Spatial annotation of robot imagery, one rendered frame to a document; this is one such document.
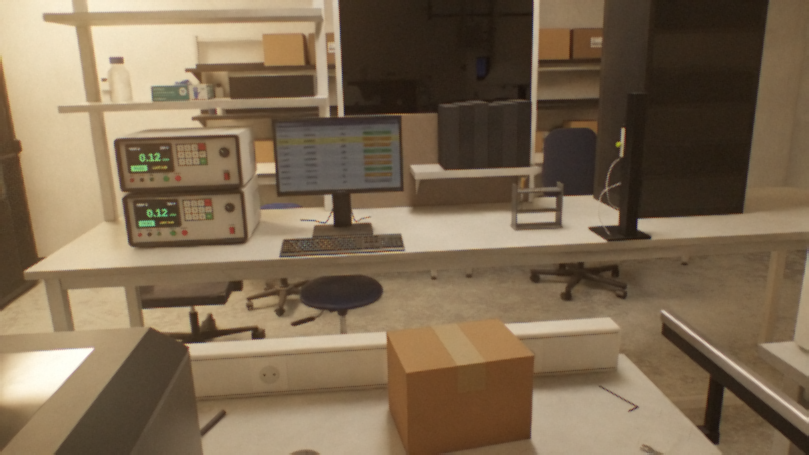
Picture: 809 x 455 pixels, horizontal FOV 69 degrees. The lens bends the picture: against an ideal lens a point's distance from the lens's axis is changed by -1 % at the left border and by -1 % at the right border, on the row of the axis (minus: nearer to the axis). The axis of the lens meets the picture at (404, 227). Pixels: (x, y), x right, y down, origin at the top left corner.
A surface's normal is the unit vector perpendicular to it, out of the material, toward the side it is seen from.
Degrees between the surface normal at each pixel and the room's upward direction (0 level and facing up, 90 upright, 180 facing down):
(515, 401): 90
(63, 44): 90
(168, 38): 90
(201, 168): 90
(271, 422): 0
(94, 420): 58
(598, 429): 0
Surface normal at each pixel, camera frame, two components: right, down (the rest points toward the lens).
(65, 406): -0.02, -0.97
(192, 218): 0.10, 0.26
